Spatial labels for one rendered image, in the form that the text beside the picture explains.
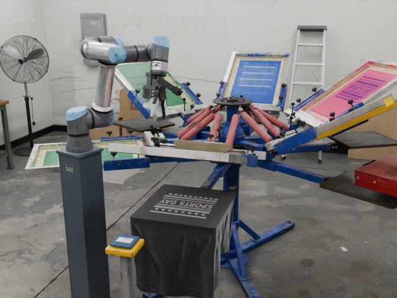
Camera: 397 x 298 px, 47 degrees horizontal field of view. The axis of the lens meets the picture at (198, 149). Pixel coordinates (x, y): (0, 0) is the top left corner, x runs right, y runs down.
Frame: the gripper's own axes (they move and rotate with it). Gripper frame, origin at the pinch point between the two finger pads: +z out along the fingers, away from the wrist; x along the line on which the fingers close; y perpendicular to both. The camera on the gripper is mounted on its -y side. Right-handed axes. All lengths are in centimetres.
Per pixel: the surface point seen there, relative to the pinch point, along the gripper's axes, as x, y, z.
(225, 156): -12.1, -27.7, 13.7
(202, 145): -72, -1, 9
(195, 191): -67, 0, 36
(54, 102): -484, 376, -43
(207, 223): -31, -17, 47
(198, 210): -44, -9, 43
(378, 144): -195, -108, -3
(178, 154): -12.1, -6.2, 14.6
